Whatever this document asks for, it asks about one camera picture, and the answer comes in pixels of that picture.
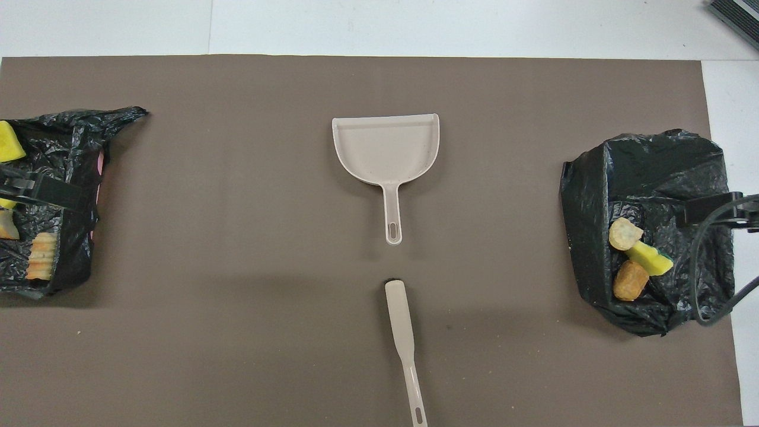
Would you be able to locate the brown fried croquette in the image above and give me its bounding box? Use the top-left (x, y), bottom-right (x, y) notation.
top-left (613, 260), bottom-right (650, 301)

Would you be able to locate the large yellow sponge piece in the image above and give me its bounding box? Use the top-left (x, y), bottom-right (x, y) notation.
top-left (626, 240), bottom-right (675, 277)

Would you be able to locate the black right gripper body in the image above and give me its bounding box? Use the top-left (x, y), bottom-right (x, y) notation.
top-left (732, 193), bottom-right (759, 233)

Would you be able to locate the brown table mat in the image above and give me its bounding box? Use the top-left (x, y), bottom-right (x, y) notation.
top-left (0, 55), bottom-right (744, 427)

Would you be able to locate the beige hand brush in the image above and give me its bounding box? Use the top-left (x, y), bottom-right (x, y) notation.
top-left (384, 279), bottom-right (429, 426)

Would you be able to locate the dark grey ribbed box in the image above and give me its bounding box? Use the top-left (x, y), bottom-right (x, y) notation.
top-left (706, 0), bottom-right (759, 51)

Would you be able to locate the pink plastic bin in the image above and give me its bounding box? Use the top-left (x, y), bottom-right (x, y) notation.
top-left (92, 151), bottom-right (106, 238)

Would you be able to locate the striped bread roll piece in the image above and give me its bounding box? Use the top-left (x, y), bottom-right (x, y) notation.
top-left (25, 232), bottom-right (59, 281)

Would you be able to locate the beige plastic dustpan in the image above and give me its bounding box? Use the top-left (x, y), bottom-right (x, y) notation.
top-left (331, 113), bottom-right (441, 246)

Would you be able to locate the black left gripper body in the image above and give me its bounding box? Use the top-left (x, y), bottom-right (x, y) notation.
top-left (0, 166), bottom-right (37, 208)

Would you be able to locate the pale round bread chunk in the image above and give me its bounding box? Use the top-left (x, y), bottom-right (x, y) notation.
top-left (608, 217), bottom-right (644, 251)

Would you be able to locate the black plastic trash bag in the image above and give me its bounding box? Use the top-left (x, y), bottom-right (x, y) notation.
top-left (559, 129), bottom-right (736, 337)
top-left (0, 106), bottom-right (149, 299)

